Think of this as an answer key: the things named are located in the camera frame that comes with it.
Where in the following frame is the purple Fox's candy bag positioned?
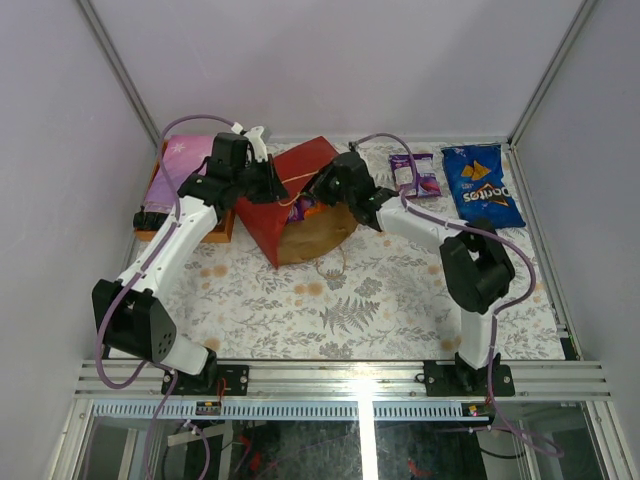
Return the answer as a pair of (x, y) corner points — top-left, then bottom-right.
(286, 195), (324, 224)

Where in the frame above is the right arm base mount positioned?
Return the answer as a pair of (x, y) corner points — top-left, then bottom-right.
(422, 354), (515, 397)

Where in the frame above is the red paper bag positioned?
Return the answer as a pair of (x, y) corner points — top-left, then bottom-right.
(235, 137), (358, 268)

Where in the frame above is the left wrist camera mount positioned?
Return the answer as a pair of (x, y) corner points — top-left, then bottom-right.
(231, 122), (271, 162)

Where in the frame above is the purple pillow package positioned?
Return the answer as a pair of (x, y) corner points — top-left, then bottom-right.
(143, 135), (214, 214)

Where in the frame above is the floral tablecloth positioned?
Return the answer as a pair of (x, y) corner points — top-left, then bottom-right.
(107, 140), (567, 361)

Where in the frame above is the black object beside tray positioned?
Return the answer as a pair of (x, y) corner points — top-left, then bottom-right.
(132, 210), (168, 232)

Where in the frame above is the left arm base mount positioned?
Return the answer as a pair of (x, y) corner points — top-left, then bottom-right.
(172, 348), (250, 397)

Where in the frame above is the purple snack packet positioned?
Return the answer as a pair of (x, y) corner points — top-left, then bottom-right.
(388, 153), (442, 199)

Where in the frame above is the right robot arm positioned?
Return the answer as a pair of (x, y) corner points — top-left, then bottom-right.
(304, 152), (515, 395)

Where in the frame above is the blue Doritos chip bag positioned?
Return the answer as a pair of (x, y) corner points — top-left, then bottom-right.
(441, 144), (526, 229)

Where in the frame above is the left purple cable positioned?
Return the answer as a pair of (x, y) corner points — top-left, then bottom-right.
(94, 114), (244, 480)

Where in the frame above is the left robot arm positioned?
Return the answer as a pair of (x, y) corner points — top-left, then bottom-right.
(92, 126), (288, 395)

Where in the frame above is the aluminium front rail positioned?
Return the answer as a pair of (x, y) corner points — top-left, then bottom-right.
(74, 360), (612, 402)

